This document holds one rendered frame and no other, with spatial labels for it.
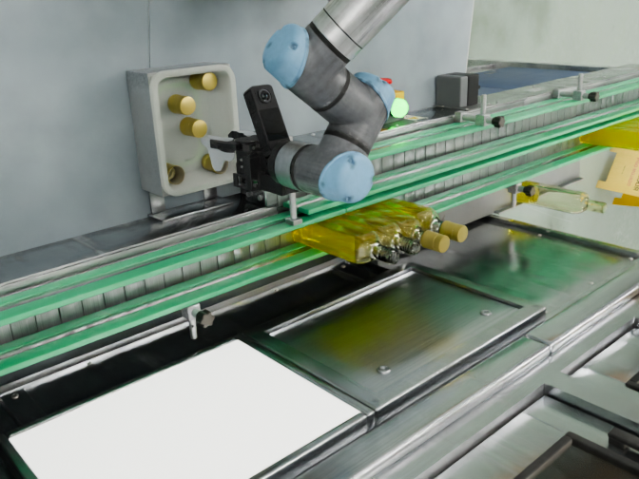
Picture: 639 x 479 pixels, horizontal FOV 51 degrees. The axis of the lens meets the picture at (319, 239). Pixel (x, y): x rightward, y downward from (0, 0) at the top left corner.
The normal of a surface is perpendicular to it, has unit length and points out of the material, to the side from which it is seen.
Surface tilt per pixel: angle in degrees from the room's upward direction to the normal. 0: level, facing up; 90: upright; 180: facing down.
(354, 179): 0
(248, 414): 90
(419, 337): 91
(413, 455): 90
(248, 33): 0
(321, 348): 90
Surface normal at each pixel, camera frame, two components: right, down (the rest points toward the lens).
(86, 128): 0.67, 0.24
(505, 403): -0.04, -0.94
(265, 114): 0.57, -0.22
